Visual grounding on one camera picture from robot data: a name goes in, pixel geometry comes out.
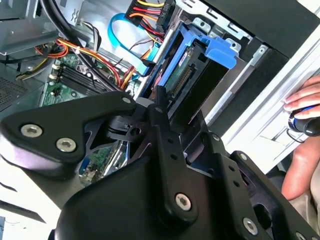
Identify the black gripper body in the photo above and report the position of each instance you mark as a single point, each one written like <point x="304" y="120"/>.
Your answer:
<point x="120" y="205"/>

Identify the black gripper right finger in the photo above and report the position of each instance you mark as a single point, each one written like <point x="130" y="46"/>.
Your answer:
<point x="232" y="180"/>

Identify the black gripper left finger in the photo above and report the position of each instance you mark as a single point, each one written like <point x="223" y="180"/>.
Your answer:
<point x="50" y="125"/>

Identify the round black blue-ringed tool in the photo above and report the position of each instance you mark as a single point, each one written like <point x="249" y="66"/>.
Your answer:
<point x="305" y="126"/>

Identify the hard disk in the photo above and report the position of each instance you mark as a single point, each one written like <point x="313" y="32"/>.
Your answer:
<point x="182" y="67"/>

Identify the person's hand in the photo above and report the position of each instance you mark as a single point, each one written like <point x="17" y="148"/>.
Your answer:
<point x="307" y="95"/>

